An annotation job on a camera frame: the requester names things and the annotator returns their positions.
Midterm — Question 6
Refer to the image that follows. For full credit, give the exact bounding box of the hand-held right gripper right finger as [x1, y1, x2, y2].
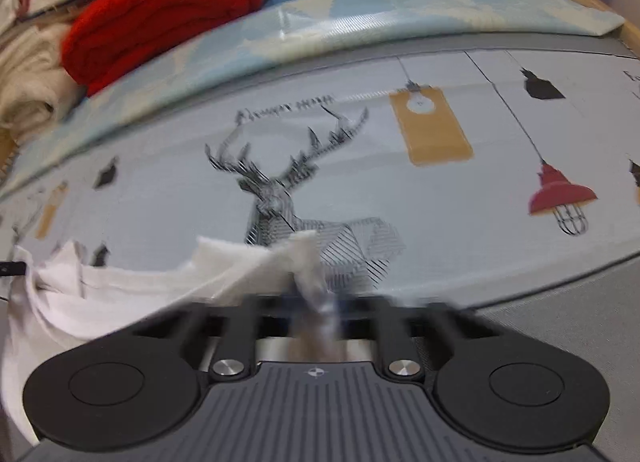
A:
[336, 293, 501, 383]

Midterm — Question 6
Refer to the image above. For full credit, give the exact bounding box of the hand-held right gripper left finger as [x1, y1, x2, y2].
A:
[132, 292, 301, 383]

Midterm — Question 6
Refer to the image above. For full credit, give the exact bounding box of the white shirt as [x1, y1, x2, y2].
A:
[0, 231, 351, 443]

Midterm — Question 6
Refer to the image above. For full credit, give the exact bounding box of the grey printed bed sheet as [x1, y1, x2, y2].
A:
[0, 39, 640, 462]

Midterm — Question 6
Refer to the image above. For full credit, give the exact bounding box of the cream folded cloth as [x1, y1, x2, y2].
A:
[0, 16, 77, 131]

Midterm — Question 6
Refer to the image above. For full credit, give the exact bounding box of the red folded cloth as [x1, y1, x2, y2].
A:
[61, 0, 265, 97]

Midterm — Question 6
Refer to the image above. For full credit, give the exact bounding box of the blue patterned mat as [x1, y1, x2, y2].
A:
[0, 0, 627, 193]

